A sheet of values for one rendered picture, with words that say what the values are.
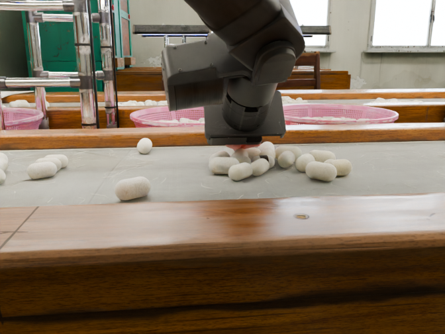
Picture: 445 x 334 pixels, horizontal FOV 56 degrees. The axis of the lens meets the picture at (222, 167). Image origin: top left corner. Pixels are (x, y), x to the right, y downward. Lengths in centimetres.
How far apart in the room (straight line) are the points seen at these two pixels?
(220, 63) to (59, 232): 22
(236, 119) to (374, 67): 553
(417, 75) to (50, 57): 462
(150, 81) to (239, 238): 298
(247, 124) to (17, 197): 27
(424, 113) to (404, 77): 503
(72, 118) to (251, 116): 61
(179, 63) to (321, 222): 21
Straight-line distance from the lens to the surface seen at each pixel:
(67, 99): 139
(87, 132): 70
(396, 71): 614
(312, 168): 51
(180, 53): 43
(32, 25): 101
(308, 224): 32
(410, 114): 116
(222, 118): 53
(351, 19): 590
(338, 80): 340
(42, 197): 48
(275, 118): 54
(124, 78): 326
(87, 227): 32
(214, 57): 43
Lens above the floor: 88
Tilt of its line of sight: 15 degrees down
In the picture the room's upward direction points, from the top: straight up
